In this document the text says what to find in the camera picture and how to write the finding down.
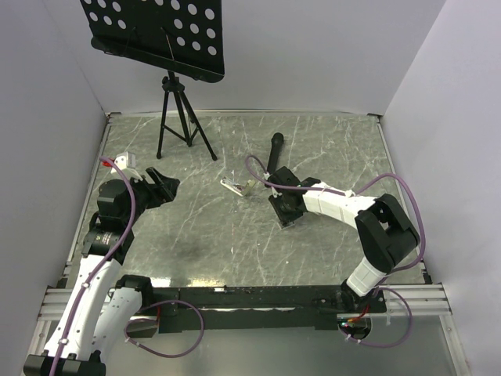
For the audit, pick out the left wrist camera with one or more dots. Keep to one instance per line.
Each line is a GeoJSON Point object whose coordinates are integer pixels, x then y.
{"type": "Point", "coordinates": [126, 162]}

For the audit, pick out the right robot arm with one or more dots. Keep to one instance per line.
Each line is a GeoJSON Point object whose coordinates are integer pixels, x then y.
{"type": "Point", "coordinates": [385, 231]}

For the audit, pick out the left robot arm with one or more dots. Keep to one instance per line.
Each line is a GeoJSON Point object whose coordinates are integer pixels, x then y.
{"type": "Point", "coordinates": [100, 304]}

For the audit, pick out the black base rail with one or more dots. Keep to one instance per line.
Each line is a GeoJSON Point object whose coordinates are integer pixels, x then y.
{"type": "Point", "coordinates": [181, 309]}

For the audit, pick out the black microphone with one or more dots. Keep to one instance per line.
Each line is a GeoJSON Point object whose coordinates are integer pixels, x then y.
{"type": "Point", "coordinates": [277, 142]}

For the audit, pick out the black perforated music stand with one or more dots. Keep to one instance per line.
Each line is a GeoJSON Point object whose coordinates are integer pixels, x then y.
{"type": "Point", "coordinates": [182, 37]}

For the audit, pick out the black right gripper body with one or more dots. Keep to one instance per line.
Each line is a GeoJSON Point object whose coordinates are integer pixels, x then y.
{"type": "Point", "coordinates": [282, 209]}

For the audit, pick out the aluminium frame rail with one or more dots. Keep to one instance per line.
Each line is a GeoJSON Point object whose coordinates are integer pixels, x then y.
{"type": "Point", "coordinates": [423, 300]}

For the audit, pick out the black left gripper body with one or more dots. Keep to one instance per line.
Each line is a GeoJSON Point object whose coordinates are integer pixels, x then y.
{"type": "Point", "coordinates": [142, 195]}

